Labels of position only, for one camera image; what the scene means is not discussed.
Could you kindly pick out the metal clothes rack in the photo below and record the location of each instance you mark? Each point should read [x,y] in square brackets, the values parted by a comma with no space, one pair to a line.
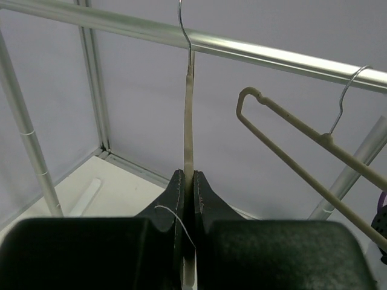
[278,47]

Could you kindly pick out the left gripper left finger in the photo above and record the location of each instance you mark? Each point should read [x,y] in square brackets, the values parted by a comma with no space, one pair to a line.
[139,252]

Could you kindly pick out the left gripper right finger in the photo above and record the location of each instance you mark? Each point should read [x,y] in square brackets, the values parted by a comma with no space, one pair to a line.
[237,253]

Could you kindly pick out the hanger of grey shirt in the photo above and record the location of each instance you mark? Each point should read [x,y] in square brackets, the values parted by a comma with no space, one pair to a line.
[188,159]

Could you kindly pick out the hanger of plaid shirt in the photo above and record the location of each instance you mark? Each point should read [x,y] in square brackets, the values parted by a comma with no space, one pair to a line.
[341,171]

